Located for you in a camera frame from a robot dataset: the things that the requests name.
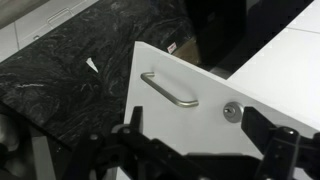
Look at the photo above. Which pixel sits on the white paper scrap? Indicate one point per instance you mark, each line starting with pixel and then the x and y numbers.
pixel 92 65

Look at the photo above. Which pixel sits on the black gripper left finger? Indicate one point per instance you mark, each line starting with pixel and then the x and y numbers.
pixel 150 150

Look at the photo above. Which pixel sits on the white cabinet door with lock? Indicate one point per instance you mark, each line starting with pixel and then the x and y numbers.
pixel 173 126

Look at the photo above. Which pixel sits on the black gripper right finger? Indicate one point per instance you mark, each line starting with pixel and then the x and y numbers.
pixel 283 153

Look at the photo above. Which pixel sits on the steel cabinet door lock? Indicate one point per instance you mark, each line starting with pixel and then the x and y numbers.
pixel 233 112

